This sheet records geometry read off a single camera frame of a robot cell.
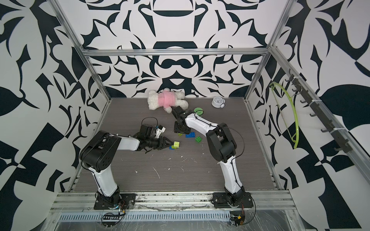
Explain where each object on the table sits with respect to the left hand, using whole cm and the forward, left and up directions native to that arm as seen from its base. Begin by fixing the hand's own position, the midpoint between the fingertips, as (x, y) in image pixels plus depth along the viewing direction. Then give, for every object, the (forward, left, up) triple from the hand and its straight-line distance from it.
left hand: (170, 143), depth 94 cm
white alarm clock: (+32, -37, +3) cm, 49 cm away
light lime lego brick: (-3, -4, +4) cm, 6 cm away
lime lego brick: (-4, -2, +3) cm, 5 cm away
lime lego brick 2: (+7, -7, 0) cm, 10 cm away
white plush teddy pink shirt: (+32, +3, +8) cm, 33 cm away
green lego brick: (+3, -18, 0) cm, 18 cm away
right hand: (+9, -5, +4) cm, 11 cm away
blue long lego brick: (+5, -14, +1) cm, 15 cm away
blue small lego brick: (-3, 0, +1) cm, 3 cm away
